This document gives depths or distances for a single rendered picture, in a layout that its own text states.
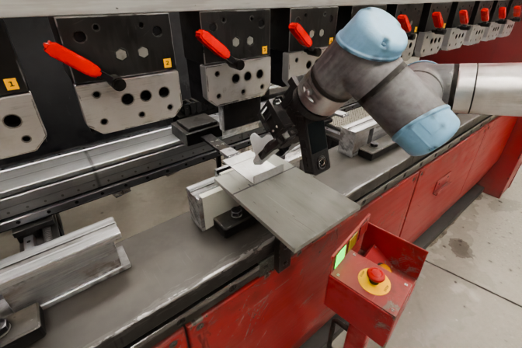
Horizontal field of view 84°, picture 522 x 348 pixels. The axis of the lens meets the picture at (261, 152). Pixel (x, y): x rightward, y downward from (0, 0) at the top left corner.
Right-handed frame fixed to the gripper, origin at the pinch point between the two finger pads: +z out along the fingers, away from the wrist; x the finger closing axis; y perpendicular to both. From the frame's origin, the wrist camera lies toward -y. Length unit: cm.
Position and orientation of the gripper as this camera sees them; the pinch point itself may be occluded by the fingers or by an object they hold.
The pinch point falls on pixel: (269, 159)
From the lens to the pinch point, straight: 62.7
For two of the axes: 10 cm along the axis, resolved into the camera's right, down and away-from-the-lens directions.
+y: -4.7, -8.6, 2.2
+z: -4.0, 4.2, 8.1
